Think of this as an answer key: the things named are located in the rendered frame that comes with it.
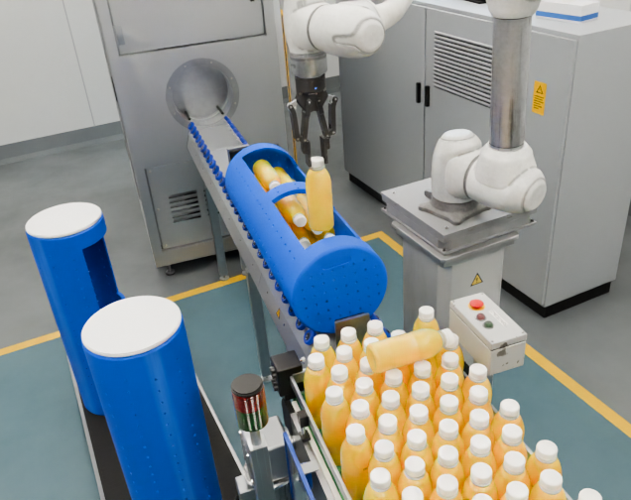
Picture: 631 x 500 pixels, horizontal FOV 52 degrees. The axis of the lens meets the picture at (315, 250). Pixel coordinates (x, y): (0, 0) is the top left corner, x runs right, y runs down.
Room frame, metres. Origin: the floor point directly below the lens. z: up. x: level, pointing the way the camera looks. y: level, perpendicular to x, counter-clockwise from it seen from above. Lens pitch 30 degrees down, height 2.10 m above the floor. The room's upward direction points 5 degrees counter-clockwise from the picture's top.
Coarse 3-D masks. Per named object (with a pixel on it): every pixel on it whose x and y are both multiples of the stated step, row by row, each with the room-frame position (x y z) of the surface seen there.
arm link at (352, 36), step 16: (368, 0) 1.50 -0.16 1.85; (400, 0) 1.58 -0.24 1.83; (320, 16) 1.48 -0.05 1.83; (336, 16) 1.44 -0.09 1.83; (352, 16) 1.41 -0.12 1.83; (368, 16) 1.41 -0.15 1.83; (384, 16) 1.50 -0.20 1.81; (400, 16) 1.55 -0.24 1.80; (320, 32) 1.46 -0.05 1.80; (336, 32) 1.42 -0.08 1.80; (352, 32) 1.39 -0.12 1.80; (368, 32) 1.40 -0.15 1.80; (384, 32) 1.42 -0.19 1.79; (320, 48) 1.48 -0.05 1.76; (336, 48) 1.43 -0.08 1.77; (352, 48) 1.40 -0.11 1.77; (368, 48) 1.39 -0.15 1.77
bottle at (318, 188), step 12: (312, 168) 1.58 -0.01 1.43; (324, 168) 1.60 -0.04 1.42; (312, 180) 1.57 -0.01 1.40; (324, 180) 1.57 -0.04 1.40; (312, 192) 1.57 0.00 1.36; (324, 192) 1.56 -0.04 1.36; (312, 204) 1.57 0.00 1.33; (324, 204) 1.56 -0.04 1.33; (312, 216) 1.57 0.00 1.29; (324, 216) 1.56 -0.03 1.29; (312, 228) 1.57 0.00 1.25; (324, 228) 1.56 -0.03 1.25
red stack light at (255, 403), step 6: (264, 390) 0.95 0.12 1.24; (234, 396) 0.93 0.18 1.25; (252, 396) 0.93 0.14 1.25; (258, 396) 0.93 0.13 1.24; (264, 396) 0.95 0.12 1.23; (234, 402) 0.94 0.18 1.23; (240, 402) 0.93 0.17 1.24; (246, 402) 0.92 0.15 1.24; (252, 402) 0.92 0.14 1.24; (258, 402) 0.93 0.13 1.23; (264, 402) 0.94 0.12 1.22; (240, 408) 0.93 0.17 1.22; (246, 408) 0.92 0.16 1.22; (252, 408) 0.92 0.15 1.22; (258, 408) 0.93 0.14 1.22
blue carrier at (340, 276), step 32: (256, 160) 2.31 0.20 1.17; (288, 160) 2.35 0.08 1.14; (256, 192) 1.96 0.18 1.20; (288, 192) 1.87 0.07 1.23; (256, 224) 1.84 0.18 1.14; (288, 256) 1.56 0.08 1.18; (320, 256) 1.47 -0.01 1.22; (352, 256) 1.50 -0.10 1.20; (288, 288) 1.49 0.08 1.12; (320, 288) 1.47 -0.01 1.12; (352, 288) 1.50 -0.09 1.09; (384, 288) 1.53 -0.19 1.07; (320, 320) 1.47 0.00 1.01
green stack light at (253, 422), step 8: (264, 408) 0.94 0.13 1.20; (240, 416) 0.93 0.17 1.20; (248, 416) 0.92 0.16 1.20; (256, 416) 0.92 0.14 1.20; (264, 416) 0.94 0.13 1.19; (240, 424) 0.93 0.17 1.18; (248, 424) 0.92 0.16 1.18; (256, 424) 0.92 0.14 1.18; (264, 424) 0.93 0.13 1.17; (248, 432) 0.92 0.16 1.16
